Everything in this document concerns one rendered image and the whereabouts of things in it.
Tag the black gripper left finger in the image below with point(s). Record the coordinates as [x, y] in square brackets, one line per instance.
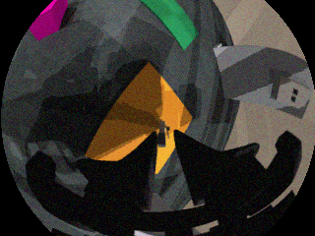
[135, 171]

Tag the green flat rectangular mat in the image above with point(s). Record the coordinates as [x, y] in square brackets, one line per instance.
[174, 19]

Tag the grey panel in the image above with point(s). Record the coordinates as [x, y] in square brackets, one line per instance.
[265, 76]

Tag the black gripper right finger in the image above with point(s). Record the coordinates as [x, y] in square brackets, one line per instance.
[202, 165]

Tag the magenta block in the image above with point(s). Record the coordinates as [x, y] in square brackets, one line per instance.
[49, 20]

